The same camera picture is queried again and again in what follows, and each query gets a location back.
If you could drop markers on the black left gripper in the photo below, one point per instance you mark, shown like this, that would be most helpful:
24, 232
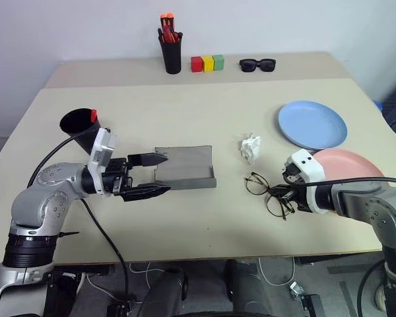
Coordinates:
117, 176

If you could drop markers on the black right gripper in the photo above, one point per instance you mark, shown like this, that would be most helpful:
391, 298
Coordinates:
298, 199

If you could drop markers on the thin-framed clear glasses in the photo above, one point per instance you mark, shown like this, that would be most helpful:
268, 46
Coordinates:
254, 181

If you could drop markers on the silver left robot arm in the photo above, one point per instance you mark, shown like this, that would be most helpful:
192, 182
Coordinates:
39, 198

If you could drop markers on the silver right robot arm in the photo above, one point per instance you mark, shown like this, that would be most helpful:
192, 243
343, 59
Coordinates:
373, 204

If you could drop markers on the black empty cup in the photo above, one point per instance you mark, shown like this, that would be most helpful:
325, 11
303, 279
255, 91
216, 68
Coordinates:
85, 135

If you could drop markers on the black pen holder cup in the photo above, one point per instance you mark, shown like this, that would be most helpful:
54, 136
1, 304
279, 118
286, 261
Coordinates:
172, 56

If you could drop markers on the crumpled white tissue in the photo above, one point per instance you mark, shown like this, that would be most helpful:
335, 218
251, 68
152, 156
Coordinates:
250, 148

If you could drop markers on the pink plate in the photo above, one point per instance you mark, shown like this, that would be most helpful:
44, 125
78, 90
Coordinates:
349, 166

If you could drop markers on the blue plate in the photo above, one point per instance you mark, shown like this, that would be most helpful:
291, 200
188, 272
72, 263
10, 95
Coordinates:
311, 123

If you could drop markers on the red marker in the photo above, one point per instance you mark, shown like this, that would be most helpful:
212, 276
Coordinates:
93, 115

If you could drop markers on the dark rounded robot leg shape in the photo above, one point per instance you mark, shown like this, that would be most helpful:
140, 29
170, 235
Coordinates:
245, 285
165, 290

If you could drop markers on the black zip tie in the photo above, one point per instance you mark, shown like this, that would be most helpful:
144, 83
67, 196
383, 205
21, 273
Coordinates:
67, 234

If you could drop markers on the red cube block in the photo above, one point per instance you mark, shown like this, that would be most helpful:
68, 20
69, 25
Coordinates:
196, 64

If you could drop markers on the yellow cube block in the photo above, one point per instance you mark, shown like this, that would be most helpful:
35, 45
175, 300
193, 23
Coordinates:
208, 63

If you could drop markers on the blue background object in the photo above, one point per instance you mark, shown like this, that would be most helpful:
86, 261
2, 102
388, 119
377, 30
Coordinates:
378, 105

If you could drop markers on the green cube block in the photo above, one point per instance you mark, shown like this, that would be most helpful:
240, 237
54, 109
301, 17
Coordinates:
219, 62

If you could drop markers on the black sunglasses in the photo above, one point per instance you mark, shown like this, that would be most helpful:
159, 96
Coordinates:
250, 65

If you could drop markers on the black marker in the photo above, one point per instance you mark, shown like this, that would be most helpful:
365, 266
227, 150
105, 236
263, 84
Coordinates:
160, 34

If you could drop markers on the orange-tipped marker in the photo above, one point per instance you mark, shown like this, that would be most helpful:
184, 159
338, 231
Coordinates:
164, 20
170, 20

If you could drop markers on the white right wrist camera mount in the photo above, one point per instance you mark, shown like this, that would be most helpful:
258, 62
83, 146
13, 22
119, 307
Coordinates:
311, 165

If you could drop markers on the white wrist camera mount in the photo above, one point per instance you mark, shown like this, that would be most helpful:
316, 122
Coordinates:
311, 165
100, 148

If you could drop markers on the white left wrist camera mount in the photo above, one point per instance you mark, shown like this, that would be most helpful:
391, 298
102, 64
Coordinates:
100, 148

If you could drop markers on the metal caster bracket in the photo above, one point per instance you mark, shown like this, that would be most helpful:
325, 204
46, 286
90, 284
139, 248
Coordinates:
296, 290

